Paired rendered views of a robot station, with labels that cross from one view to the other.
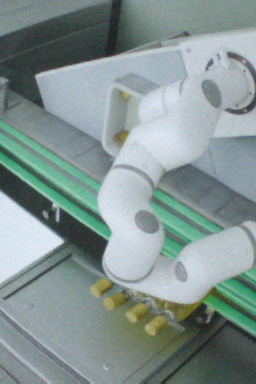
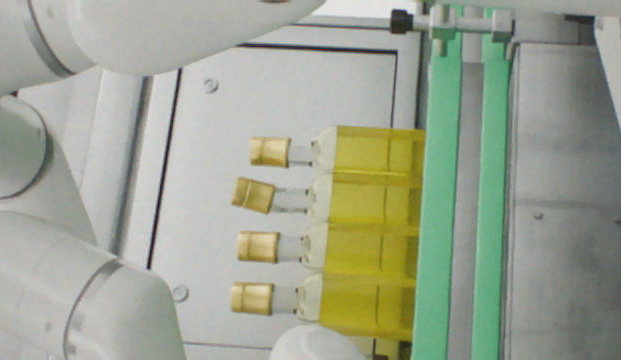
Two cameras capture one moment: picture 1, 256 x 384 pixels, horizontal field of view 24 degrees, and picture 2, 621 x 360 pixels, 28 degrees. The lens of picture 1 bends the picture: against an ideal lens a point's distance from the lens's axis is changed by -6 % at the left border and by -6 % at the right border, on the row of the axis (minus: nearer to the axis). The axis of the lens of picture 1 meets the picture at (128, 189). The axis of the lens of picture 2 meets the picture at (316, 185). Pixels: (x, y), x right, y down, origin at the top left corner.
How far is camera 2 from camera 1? 1.01 m
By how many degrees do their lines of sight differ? 46
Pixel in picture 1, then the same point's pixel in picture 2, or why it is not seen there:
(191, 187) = (561, 110)
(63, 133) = not seen: outside the picture
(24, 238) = not seen: outside the picture
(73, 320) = (240, 168)
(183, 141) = (77, 23)
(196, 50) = not seen: outside the picture
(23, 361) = (83, 168)
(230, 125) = (614, 53)
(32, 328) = (159, 127)
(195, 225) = (468, 189)
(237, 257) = (23, 319)
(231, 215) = (547, 237)
